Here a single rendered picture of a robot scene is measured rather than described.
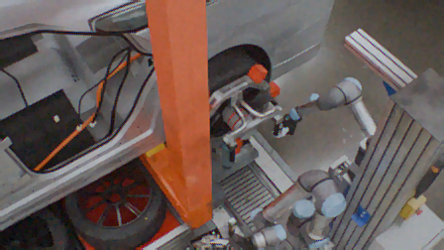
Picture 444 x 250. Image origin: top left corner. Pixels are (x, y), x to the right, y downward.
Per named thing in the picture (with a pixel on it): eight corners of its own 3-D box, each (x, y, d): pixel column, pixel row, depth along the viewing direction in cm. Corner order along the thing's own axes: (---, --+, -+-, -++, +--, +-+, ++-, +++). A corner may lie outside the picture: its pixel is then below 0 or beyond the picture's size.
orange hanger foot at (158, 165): (158, 143, 351) (152, 113, 323) (199, 199, 327) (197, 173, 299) (136, 155, 346) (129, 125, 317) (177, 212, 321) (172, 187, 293)
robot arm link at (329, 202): (316, 222, 275) (335, 174, 230) (329, 246, 267) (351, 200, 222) (296, 230, 272) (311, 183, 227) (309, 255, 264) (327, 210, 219)
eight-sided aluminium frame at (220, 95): (261, 115, 358) (267, 62, 313) (267, 121, 355) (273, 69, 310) (195, 153, 340) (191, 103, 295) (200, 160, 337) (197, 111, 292)
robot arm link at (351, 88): (373, 169, 296) (326, 89, 295) (389, 155, 302) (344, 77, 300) (385, 167, 285) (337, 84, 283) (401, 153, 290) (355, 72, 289)
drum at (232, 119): (238, 111, 335) (239, 97, 323) (258, 133, 325) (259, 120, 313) (220, 121, 330) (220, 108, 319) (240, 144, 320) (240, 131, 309)
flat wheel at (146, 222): (119, 151, 377) (113, 133, 357) (186, 201, 353) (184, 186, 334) (54, 214, 347) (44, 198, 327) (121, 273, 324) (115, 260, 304)
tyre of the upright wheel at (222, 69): (210, 123, 377) (264, 53, 352) (229, 146, 366) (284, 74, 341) (146, 119, 325) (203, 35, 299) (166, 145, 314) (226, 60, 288)
